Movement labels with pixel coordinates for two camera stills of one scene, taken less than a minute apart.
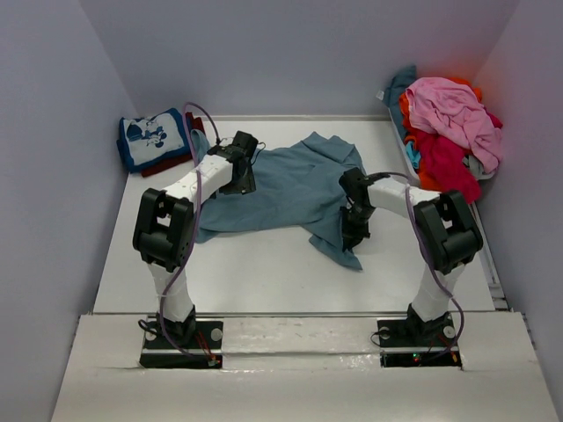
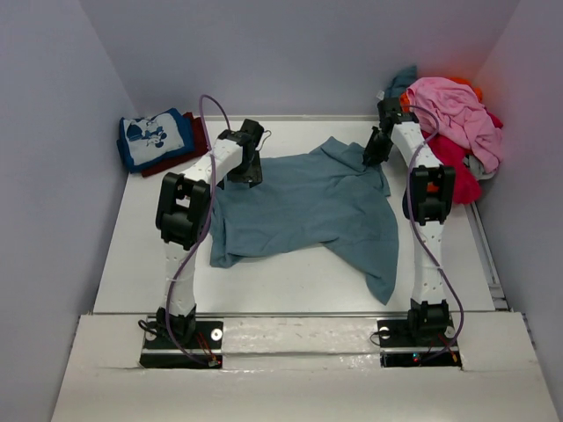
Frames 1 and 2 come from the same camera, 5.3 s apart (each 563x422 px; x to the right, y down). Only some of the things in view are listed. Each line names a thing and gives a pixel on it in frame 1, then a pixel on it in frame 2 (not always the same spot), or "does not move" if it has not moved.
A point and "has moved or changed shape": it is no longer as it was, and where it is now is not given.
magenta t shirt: x=446 y=163 does not move
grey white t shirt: x=477 y=168 does not move
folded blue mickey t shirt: x=151 y=140 does not move
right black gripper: x=353 y=236 to x=377 y=156
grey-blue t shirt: x=297 y=188 has moved or changed shape
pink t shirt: x=452 y=109 does not move
